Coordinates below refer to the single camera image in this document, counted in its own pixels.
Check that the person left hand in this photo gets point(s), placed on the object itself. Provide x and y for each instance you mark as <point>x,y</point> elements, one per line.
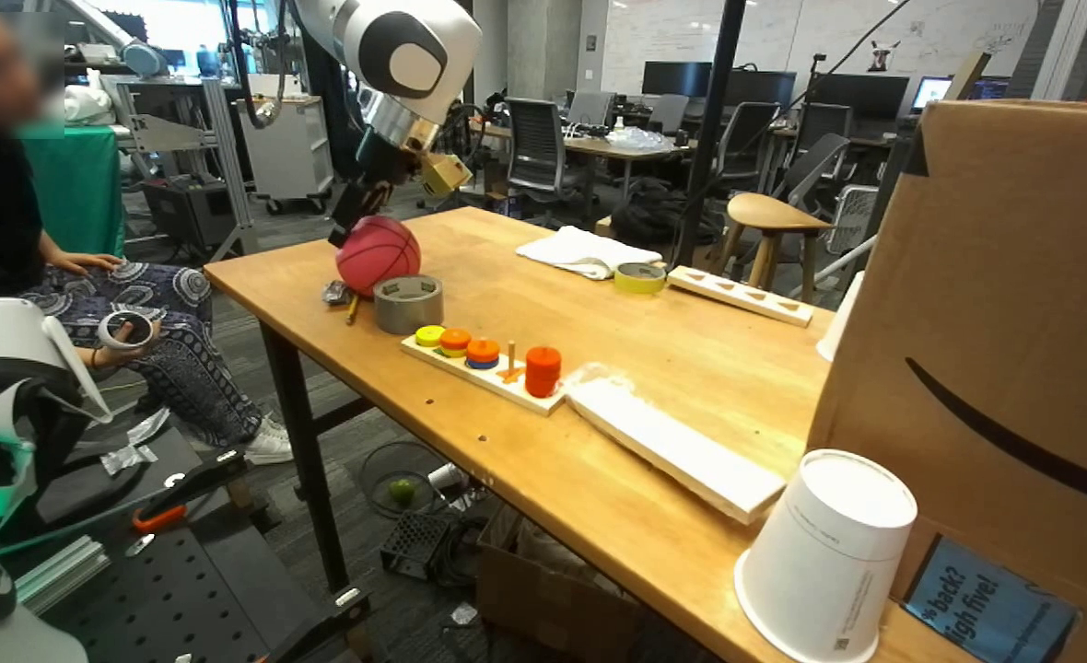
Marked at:
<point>82,262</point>

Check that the red cylinder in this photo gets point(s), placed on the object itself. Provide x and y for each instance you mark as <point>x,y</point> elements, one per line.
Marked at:
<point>542,371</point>

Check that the grey office chair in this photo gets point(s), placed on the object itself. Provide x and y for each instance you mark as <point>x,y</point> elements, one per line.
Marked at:
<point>535,142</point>

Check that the white cloth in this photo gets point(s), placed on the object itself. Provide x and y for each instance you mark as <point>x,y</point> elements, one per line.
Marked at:
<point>580,253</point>

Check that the white cabinet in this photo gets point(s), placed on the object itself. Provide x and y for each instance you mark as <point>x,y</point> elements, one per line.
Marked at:
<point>285,148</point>

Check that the yellow pencil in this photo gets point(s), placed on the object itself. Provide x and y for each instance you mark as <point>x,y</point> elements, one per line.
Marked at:
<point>357,310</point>

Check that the white rectangular block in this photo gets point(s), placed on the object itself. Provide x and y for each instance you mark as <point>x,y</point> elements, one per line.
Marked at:
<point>676,449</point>

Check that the wooden stool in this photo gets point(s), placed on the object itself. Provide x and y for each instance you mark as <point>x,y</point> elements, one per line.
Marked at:
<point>767,222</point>

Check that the small yellow-green container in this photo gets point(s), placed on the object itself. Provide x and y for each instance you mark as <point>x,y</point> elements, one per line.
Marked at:
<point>638,279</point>

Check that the white paper cup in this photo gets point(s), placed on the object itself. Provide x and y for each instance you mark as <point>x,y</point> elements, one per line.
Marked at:
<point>828,553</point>

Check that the seated person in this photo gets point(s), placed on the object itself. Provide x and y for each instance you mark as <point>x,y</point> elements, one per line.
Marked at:
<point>159,333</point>

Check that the green cloth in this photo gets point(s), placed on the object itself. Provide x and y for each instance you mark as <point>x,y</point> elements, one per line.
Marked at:
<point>77,185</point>

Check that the grey duct tape roll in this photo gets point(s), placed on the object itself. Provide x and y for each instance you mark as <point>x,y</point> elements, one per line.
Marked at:
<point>406,303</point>

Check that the white power strip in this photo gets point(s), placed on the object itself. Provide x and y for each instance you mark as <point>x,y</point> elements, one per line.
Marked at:
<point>737,296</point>

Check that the black vertical pole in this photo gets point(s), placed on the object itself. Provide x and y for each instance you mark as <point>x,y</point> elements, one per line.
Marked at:
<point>708,125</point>

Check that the pink basketball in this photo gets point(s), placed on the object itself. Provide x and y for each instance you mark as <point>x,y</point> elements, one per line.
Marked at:
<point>379,257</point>

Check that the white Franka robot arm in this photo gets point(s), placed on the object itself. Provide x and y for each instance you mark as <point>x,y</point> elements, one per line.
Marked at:
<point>406,57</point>

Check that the small metal clip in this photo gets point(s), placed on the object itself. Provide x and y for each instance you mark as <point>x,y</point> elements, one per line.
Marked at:
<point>338,292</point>

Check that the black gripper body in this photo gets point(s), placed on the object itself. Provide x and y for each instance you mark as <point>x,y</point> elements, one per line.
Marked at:
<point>387,168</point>

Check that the black perforated board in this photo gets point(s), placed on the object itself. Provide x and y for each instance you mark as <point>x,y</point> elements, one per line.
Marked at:
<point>197,602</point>

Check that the black computer monitor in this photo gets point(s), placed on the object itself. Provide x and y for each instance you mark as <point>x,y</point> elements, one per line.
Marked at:
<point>676,80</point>
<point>860,98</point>

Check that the large cardboard box black smile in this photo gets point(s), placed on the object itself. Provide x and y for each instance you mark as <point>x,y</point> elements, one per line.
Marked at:
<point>997,346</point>

